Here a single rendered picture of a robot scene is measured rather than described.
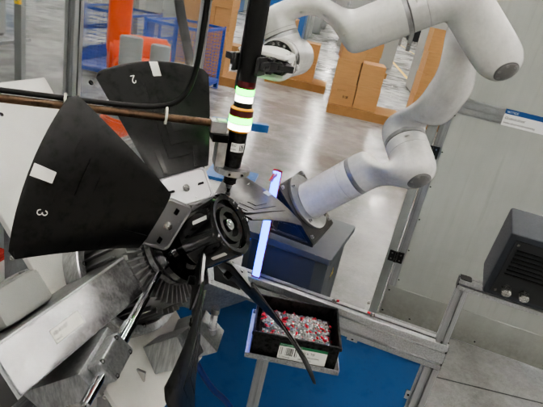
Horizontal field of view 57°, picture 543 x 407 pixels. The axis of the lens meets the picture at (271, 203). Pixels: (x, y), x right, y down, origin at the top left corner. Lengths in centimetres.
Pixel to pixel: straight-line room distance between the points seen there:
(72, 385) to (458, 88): 103
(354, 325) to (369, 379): 19
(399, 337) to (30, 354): 96
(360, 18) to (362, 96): 737
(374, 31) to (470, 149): 168
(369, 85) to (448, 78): 715
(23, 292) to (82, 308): 9
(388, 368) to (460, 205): 145
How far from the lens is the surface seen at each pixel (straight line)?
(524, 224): 128
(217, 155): 93
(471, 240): 286
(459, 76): 131
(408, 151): 142
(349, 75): 841
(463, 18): 115
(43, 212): 72
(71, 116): 72
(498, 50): 118
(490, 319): 306
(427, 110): 135
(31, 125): 107
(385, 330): 144
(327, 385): 159
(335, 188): 151
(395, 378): 152
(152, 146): 95
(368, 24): 110
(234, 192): 114
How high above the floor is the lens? 161
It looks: 22 degrees down
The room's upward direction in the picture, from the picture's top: 12 degrees clockwise
